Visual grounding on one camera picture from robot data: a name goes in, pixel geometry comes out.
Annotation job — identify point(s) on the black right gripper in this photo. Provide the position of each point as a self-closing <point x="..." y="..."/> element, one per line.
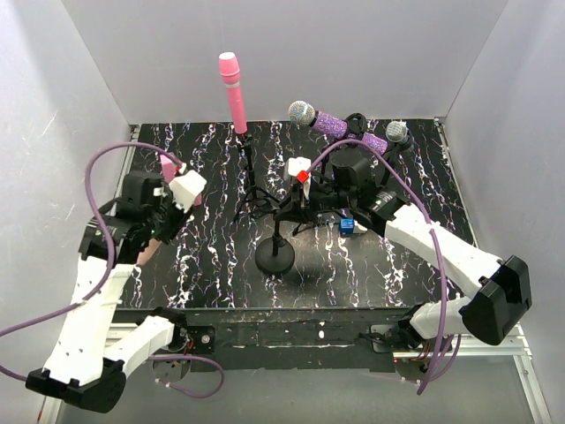
<point x="297" y="210"/>

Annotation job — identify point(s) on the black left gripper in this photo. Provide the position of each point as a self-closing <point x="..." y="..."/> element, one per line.
<point x="179" y="216"/>

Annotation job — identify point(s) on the peach toy microphone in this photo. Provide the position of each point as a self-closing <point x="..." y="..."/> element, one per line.
<point x="148" y="252"/>

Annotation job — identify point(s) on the black round-base mic stand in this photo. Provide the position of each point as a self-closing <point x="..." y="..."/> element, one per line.
<point x="275" y="256"/>

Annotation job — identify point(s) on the black tripod mic stand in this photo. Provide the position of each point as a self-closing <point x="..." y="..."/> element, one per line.
<point x="257" y="202"/>

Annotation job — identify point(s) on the pink toy microphone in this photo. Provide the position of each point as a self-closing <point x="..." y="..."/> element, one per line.
<point x="230" y="73"/>

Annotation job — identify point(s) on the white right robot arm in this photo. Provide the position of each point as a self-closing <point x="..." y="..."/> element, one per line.
<point x="496" y="293"/>

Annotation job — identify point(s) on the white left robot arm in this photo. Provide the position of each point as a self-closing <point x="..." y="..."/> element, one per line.
<point x="82" y="370"/>

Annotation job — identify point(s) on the purple glitter microphone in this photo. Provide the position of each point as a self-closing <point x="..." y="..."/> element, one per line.
<point x="353" y="127"/>

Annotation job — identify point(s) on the small silver-head microphone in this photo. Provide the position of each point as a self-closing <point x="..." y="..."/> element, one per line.
<point x="398" y="132"/>

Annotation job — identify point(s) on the small black round-base stand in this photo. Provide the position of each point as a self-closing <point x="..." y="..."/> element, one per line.
<point x="389" y="175"/>

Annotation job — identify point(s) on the blue and white connector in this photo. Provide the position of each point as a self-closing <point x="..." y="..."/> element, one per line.
<point x="350" y="226"/>

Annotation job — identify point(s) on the pink box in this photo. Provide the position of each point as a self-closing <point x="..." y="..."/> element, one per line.
<point x="169" y="170"/>

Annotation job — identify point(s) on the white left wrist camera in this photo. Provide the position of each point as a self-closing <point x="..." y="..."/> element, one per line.
<point x="186" y="188"/>

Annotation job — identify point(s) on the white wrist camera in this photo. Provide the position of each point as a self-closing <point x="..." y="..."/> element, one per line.
<point x="186" y="188"/>
<point x="294" y="166"/>

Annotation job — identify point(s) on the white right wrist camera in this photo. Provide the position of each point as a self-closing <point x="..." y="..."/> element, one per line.
<point x="294" y="166"/>

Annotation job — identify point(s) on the aluminium rail frame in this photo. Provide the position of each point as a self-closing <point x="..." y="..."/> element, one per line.
<point x="327" y="311"/>

